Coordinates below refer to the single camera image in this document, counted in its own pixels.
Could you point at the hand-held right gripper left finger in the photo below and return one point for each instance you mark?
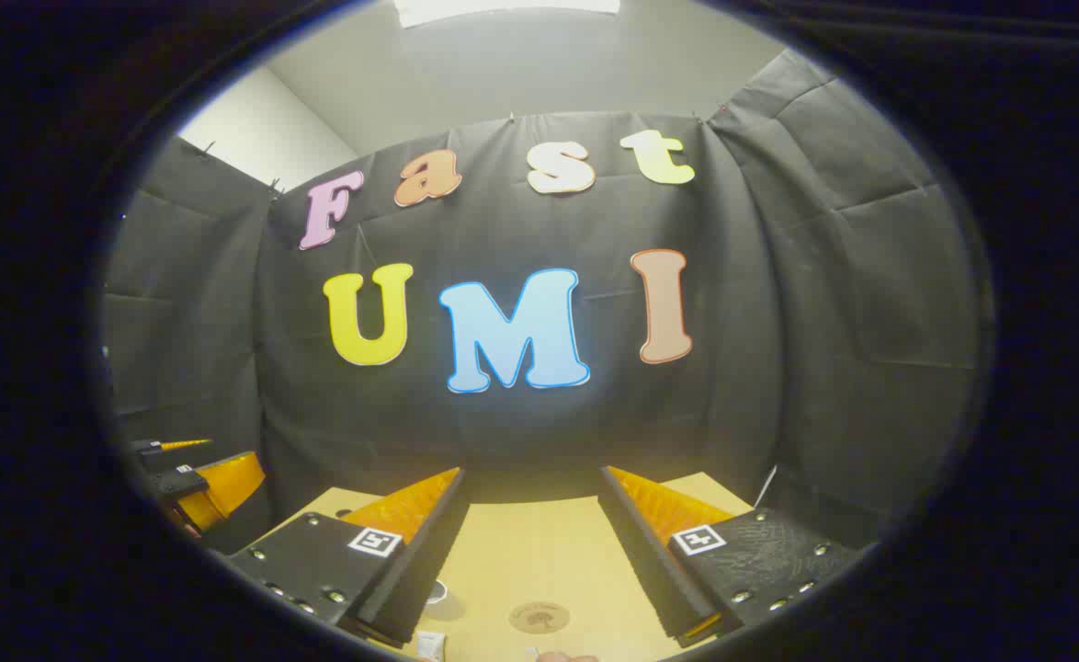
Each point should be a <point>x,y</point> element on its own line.
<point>420,570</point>

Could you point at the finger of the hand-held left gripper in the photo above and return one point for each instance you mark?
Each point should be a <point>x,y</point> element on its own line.
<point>222,483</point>
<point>147,448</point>

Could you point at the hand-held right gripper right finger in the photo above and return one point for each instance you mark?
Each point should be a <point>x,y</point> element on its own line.
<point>650,570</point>

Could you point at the white toothpaste tube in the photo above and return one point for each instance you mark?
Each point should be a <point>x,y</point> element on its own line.
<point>429,644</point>

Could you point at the round wooden coaster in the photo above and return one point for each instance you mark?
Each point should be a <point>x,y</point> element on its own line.
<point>539,617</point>

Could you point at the wooden desktop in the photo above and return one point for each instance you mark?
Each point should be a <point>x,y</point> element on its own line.
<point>539,552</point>

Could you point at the white strip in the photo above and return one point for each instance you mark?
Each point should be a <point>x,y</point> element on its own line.
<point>767,487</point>

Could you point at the ceiling light panel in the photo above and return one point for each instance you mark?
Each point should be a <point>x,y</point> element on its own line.
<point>503,9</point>

